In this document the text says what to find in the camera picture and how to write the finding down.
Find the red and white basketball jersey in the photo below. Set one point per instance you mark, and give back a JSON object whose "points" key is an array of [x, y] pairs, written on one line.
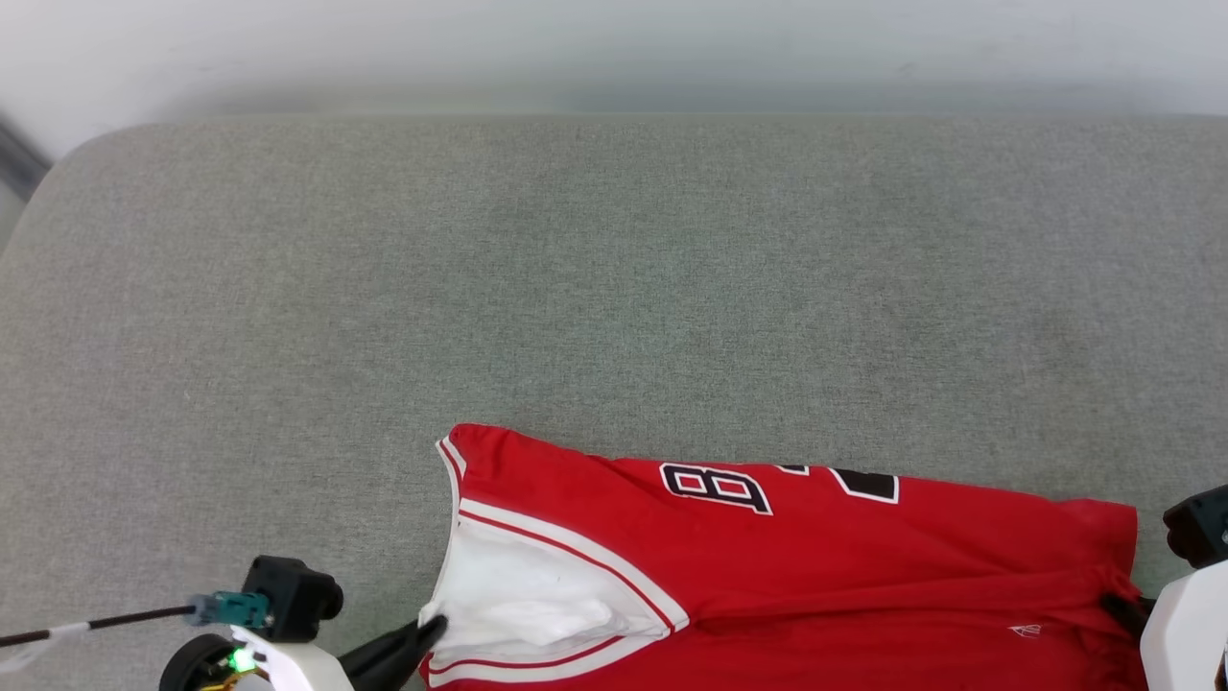
{"points": [[815, 576]]}

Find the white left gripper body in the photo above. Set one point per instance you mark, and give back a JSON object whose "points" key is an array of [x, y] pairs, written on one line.
{"points": [[302, 670]]}

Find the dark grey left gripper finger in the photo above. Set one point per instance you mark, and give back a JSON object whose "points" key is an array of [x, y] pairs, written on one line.
{"points": [[393, 657]]}

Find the grey fabric sofa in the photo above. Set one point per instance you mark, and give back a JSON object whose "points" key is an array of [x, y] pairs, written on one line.
{"points": [[614, 288]]}

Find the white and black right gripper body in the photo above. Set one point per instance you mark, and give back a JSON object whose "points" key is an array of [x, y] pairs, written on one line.
{"points": [[1190, 633]]}

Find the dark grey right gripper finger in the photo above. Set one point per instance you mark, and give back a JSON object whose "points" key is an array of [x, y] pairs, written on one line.
{"points": [[1127, 612]]}

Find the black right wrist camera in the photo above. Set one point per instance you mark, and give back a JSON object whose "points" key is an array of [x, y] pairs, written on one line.
{"points": [[1199, 528]]}

